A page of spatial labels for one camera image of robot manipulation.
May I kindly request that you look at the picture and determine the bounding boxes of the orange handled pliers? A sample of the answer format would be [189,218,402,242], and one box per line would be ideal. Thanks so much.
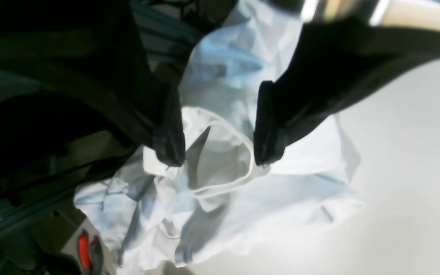
[77,229,104,275]

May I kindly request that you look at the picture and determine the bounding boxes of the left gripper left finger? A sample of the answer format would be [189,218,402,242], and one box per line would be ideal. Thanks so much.
[0,0,185,167]

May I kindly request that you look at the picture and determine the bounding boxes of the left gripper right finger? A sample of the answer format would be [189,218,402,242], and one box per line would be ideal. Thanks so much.
[254,18,440,166]

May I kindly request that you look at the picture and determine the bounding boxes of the white t-shirt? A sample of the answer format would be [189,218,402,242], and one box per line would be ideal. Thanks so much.
[74,0,363,275]

